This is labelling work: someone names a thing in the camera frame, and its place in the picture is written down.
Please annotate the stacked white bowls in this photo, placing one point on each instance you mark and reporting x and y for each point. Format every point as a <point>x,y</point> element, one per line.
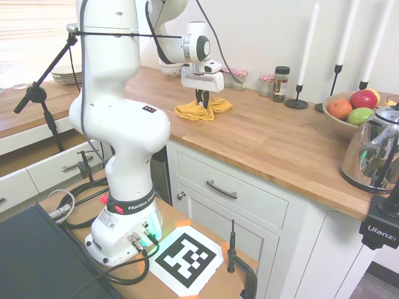
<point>170,70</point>

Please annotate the white window blind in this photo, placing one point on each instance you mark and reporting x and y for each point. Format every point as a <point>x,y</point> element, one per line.
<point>31,31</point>

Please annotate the wooden fruit bowl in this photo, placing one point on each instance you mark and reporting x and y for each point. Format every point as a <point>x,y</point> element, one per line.
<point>341,127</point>

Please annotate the large black screw clamp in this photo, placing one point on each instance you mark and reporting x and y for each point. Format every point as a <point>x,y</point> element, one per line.
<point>249,277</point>

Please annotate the black boom stand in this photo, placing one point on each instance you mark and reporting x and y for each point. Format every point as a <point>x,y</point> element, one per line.
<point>35,93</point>

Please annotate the black candle holder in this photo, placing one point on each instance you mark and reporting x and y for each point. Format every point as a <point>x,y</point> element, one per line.
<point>363,85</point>
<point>296,102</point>
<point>336,74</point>

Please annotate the stack of white plates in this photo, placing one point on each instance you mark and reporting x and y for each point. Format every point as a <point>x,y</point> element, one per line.
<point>65,76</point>

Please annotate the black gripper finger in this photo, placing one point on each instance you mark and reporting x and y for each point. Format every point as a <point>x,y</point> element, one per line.
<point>204,99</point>
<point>198,96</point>

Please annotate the stainless steel kettle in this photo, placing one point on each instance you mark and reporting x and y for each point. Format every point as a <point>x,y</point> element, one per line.
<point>374,149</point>

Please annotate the green apple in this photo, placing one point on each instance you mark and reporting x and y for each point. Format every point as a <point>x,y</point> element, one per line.
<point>358,116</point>

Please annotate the open white drawer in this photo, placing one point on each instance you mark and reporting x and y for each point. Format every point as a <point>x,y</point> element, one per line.
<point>46,174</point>

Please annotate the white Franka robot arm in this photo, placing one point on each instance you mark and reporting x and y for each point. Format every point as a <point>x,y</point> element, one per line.
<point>124,130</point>

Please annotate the yellow lemon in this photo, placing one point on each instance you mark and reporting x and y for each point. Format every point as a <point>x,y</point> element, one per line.
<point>375,93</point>

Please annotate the long black zip tie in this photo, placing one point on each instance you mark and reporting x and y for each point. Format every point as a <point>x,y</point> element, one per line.
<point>156,36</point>

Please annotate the white taper candle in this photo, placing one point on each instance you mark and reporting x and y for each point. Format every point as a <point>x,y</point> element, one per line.
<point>375,43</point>
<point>308,43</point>
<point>347,34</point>

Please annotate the black Ulanzi camera mount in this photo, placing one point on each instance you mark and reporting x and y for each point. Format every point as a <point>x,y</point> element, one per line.
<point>378,230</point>

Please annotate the black control box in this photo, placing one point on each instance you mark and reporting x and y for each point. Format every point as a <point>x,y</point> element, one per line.
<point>34,258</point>

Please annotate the spice jar black lid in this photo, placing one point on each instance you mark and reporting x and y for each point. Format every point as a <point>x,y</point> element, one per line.
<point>281,84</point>

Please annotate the red apple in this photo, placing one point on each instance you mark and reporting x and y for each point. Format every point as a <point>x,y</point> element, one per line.
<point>363,99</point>

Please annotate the round metal cabinet knob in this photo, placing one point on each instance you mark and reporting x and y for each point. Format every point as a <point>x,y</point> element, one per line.
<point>181,195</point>

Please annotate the white cabinet door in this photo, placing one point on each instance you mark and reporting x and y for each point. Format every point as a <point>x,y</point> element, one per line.
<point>212,218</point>

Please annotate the yellow cloth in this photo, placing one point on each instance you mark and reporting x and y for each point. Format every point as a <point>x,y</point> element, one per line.
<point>190,112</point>

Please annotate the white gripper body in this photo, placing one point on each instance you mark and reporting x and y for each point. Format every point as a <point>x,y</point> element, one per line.
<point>202,81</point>

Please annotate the brown mounting board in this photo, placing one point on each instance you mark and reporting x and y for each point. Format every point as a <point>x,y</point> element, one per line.
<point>216,281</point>

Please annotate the small yellow pear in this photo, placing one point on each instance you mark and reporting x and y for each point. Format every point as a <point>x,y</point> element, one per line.
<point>389,102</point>

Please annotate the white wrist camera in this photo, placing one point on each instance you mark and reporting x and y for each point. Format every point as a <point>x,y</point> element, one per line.
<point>212,67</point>

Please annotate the black white marker sheet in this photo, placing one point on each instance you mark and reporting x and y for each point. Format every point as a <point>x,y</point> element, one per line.
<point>187,258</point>

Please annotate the orange fruit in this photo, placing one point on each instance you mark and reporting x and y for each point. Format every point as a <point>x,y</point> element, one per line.
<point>340,109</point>

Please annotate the dark built-in appliance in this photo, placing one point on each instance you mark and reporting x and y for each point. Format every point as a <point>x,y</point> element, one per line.
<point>162,177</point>

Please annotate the white cabinet drawer front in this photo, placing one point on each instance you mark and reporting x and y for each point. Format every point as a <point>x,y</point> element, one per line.
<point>249,199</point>

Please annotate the small black screw clamp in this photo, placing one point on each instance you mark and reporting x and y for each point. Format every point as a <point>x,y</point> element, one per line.
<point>84,166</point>

